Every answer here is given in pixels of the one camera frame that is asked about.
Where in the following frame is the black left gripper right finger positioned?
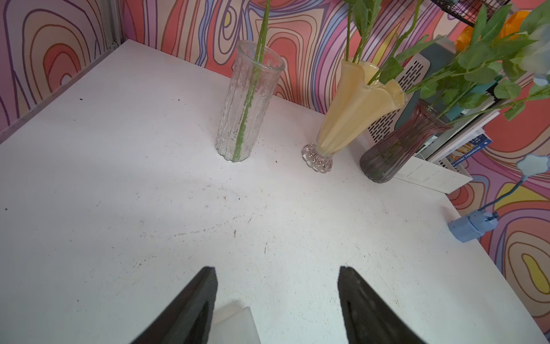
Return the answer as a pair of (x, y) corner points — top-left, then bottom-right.
(337, 266), (423, 343)

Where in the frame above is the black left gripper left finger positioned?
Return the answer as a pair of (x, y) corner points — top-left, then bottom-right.
(133, 267), (218, 343)

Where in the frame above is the white blue rose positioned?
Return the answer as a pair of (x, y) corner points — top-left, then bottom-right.
(367, 0), (448, 85)
(345, 0), (382, 64)

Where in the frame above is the pink artificial rose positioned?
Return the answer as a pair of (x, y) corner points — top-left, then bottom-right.
(232, 0), (272, 162)

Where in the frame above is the purple ribbed glass vase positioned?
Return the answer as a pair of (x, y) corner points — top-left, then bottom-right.
(360, 100), (451, 183)

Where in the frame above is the blue colourful book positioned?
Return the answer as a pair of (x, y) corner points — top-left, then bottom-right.
(446, 133), (493, 167)

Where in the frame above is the yellow wavy glass vase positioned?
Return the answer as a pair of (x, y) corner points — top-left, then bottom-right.
(302, 61), (407, 173)

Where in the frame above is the white desktop file organizer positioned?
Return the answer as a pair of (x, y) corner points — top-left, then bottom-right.
(360, 40), (501, 183)

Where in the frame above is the clear glass vase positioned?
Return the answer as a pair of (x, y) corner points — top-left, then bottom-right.
(216, 40), (286, 162)

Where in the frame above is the black wire wall basket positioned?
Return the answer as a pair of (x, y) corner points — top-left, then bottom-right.
(432, 0), (511, 27)

